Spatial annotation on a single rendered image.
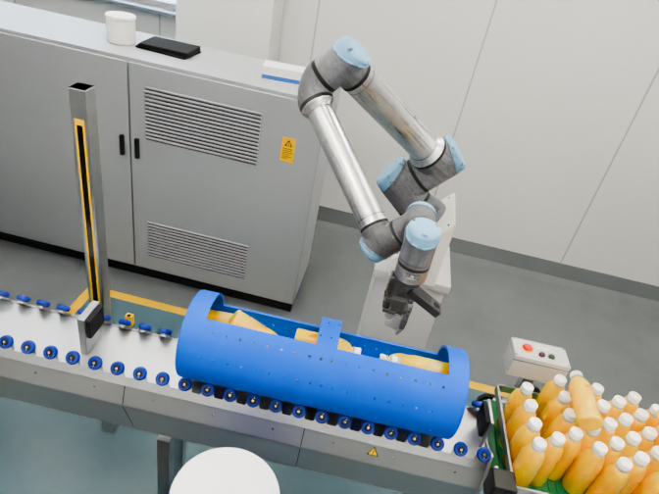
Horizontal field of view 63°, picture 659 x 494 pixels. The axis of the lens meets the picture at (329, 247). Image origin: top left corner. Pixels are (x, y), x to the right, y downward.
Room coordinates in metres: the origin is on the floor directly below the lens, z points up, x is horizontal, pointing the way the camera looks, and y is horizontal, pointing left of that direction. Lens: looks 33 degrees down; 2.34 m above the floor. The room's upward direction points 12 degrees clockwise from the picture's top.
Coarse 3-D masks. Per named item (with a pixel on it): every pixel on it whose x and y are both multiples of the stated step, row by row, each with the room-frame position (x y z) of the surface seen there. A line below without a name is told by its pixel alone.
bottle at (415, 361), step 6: (402, 360) 1.22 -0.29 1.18; (408, 360) 1.22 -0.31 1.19; (414, 360) 1.22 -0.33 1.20; (420, 360) 1.22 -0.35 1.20; (426, 360) 1.23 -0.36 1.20; (432, 360) 1.23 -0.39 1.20; (414, 366) 1.20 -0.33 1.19; (420, 366) 1.20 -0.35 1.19; (426, 366) 1.21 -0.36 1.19; (432, 366) 1.21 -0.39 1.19; (438, 366) 1.21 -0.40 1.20; (444, 366) 1.22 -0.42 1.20; (444, 372) 1.20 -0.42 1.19
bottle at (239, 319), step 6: (240, 312) 1.26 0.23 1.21; (234, 318) 1.23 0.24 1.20; (240, 318) 1.24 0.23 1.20; (246, 318) 1.25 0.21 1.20; (252, 318) 1.27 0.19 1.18; (234, 324) 1.22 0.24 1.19; (240, 324) 1.22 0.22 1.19; (246, 324) 1.23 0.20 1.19; (252, 324) 1.24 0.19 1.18; (258, 324) 1.25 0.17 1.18; (264, 330) 1.24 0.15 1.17; (270, 330) 1.26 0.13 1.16
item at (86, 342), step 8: (96, 304) 1.29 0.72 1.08; (88, 312) 1.25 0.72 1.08; (96, 312) 1.26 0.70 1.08; (80, 320) 1.21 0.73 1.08; (88, 320) 1.22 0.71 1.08; (96, 320) 1.25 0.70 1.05; (80, 328) 1.21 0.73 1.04; (88, 328) 1.21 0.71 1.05; (96, 328) 1.25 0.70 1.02; (80, 336) 1.21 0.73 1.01; (88, 336) 1.21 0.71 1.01; (96, 336) 1.27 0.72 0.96; (80, 344) 1.21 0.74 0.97; (88, 344) 1.22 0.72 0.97; (80, 352) 1.21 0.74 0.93; (88, 352) 1.21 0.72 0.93
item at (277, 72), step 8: (264, 64) 2.86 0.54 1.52; (272, 64) 2.89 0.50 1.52; (280, 64) 2.92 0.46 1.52; (288, 64) 2.95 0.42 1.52; (264, 72) 2.83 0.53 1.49; (272, 72) 2.83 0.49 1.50; (280, 72) 2.84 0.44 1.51; (288, 72) 2.84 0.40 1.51; (296, 72) 2.84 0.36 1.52; (272, 80) 2.84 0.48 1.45; (280, 80) 2.84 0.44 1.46; (288, 80) 2.84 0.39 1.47; (296, 80) 2.84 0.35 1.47
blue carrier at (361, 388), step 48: (192, 336) 1.14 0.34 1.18; (240, 336) 1.15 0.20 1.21; (288, 336) 1.36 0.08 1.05; (336, 336) 1.21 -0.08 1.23; (240, 384) 1.10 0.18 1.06; (288, 384) 1.09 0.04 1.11; (336, 384) 1.10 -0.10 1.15; (384, 384) 1.11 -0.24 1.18; (432, 384) 1.13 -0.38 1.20; (432, 432) 1.08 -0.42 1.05
